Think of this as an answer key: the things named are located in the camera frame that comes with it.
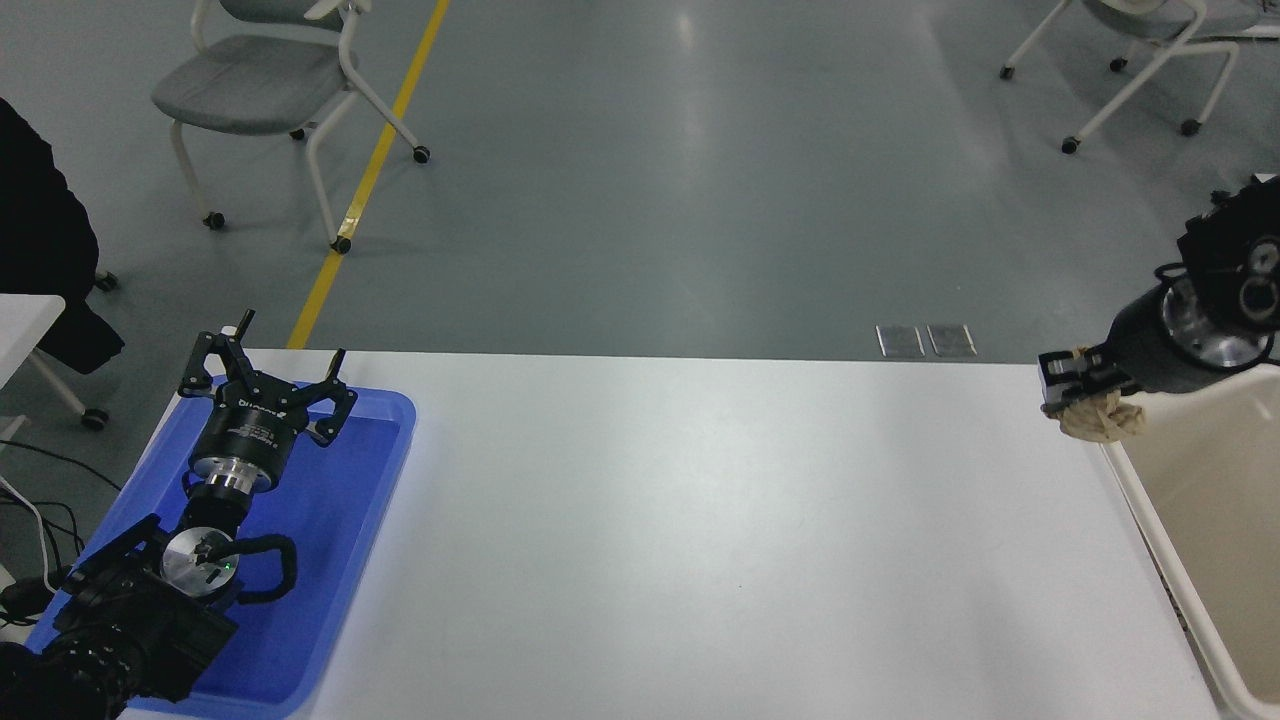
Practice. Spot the blue plastic tray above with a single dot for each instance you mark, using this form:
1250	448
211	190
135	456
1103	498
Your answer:
330	520

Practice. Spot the tan paper ball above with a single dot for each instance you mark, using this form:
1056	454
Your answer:
1100	420

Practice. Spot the black chair caster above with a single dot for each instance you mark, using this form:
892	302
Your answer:
105	282

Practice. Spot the silver floor plate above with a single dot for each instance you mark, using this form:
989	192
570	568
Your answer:
900	340
951	340

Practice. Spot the large pale bin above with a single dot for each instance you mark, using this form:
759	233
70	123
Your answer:
1210	500

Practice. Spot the person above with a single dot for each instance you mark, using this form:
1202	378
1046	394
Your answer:
45	250

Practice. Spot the grey chair with white frame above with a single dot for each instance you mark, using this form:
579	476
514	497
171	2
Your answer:
1150	20
250	85

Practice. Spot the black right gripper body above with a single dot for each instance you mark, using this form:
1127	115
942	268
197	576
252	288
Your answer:
1145	345

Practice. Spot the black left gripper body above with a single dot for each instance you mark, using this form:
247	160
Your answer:
250	425

